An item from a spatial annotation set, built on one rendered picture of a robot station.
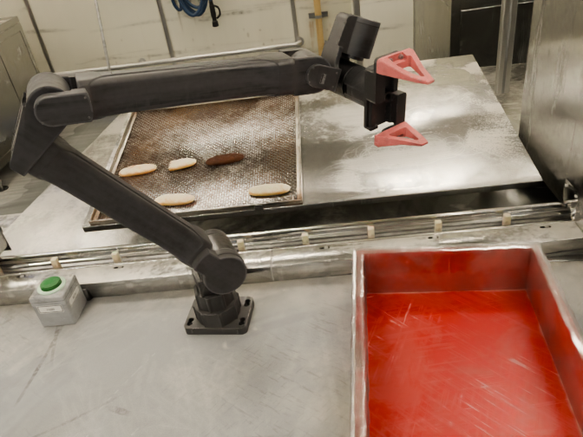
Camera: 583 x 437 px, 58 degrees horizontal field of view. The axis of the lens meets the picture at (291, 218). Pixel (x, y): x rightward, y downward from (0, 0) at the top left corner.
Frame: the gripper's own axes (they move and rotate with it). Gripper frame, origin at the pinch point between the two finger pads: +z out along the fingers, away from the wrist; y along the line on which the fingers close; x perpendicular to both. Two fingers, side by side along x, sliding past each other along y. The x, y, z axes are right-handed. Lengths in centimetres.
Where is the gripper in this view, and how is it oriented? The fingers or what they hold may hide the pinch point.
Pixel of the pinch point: (423, 112)
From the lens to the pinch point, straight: 79.9
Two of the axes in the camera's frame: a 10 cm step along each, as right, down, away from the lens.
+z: 5.9, 4.6, -6.6
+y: 0.7, 7.9, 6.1
